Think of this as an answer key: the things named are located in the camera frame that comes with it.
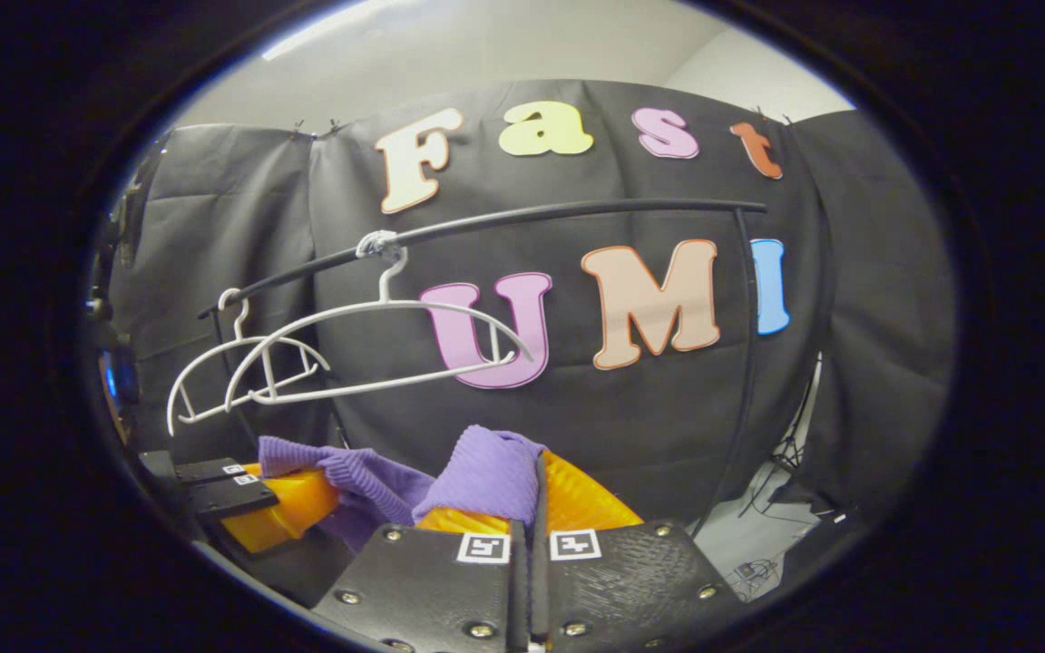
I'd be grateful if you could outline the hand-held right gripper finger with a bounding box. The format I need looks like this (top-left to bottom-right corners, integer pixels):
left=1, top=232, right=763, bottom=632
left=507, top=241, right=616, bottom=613
left=312, top=503, right=529, bottom=653
left=530, top=451, right=750, bottom=653

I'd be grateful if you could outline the purple knitted shirt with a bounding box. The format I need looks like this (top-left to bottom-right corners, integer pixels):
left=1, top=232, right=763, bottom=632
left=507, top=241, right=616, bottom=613
left=258, top=424, right=549, bottom=554

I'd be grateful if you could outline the white plastic hanger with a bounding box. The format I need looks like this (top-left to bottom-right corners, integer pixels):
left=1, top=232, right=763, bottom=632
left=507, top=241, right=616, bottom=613
left=166, top=288, right=331, bottom=436
left=225, top=229, right=534, bottom=406

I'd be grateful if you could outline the black clothes rack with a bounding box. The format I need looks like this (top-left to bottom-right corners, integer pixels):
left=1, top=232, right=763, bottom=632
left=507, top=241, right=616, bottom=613
left=199, top=200, right=768, bottom=541

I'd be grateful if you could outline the black tripod stand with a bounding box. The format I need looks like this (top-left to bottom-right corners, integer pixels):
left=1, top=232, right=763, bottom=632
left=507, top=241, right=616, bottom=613
left=740, top=354, right=827, bottom=518

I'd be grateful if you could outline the black cable bundle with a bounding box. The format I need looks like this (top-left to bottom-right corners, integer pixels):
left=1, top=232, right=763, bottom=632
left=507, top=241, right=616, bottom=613
left=729, top=556, right=784, bottom=601

